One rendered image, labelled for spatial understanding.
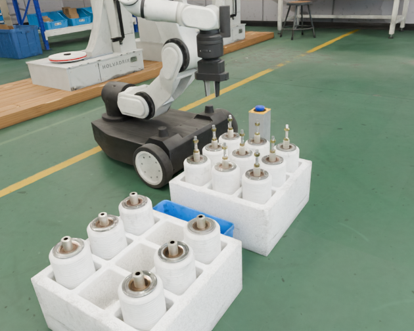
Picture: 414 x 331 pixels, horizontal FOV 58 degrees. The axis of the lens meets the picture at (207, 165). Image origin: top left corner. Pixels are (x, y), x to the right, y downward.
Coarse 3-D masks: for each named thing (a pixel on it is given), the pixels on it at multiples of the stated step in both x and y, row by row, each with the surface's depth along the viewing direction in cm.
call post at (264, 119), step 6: (252, 114) 155; (258, 114) 153; (264, 114) 153; (270, 114) 158; (252, 120) 156; (264, 120) 154; (270, 120) 159; (252, 126) 157; (264, 126) 155; (252, 132) 159; (264, 132) 156; (264, 138) 158
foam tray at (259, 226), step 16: (304, 160) 142; (288, 176) 133; (304, 176) 137; (176, 192) 133; (192, 192) 129; (208, 192) 125; (240, 192) 124; (272, 192) 125; (288, 192) 126; (304, 192) 142; (192, 208) 132; (208, 208) 127; (224, 208) 123; (240, 208) 119; (256, 208) 115; (272, 208) 116; (288, 208) 130; (240, 224) 122; (256, 224) 118; (272, 224) 119; (288, 224) 134; (256, 240) 121; (272, 240) 122
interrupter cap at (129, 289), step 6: (132, 276) 81; (144, 276) 81; (150, 276) 81; (126, 282) 80; (132, 282) 80; (150, 282) 79; (156, 282) 79; (126, 288) 78; (132, 288) 78; (138, 288) 78; (144, 288) 78; (150, 288) 78; (126, 294) 76; (132, 294) 76; (138, 294) 76; (144, 294) 76
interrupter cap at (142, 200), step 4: (128, 196) 111; (140, 196) 111; (144, 196) 110; (124, 200) 109; (128, 200) 109; (140, 200) 109; (144, 200) 109; (124, 204) 107; (128, 204) 107; (132, 204) 108; (136, 204) 108; (140, 204) 107; (144, 204) 107; (128, 208) 105; (132, 208) 105; (136, 208) 105
